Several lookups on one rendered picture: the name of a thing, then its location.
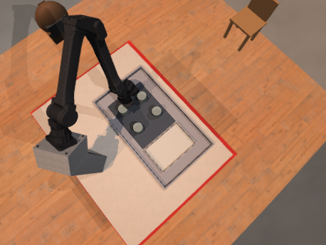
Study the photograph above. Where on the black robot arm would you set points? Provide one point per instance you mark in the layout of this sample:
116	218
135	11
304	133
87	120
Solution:
61	111

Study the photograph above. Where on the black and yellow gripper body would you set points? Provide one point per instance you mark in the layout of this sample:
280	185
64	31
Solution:
126	104

